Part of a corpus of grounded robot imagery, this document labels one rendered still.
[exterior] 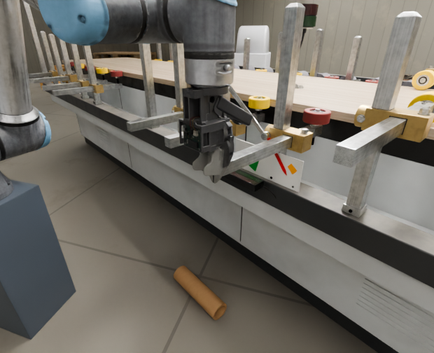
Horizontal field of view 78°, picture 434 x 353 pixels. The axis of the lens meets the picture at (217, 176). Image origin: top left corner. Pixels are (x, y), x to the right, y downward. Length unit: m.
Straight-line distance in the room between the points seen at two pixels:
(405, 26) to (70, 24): 0.57
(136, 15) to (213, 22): 0.12
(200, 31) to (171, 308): 1.18
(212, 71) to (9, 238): 0.98
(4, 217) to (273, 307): 1.14
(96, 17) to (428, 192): 0.88
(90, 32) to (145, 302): 1.20
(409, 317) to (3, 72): 1.52
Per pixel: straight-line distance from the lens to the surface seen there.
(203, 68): 0.48
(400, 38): 0.67
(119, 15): 0.48
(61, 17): 0.47
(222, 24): 0.49
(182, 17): 0.50
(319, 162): 1.02
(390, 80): 0.67
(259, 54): 4.64
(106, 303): 1.48
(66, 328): 1.46
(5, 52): 1.07
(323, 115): 0.87
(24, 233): 1.26
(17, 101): 1.14
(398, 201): 0.97
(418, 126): 0.66
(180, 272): 1.41
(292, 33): 0.77
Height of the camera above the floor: 1.10
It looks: 27 degrees down
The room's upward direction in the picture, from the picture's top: straight up
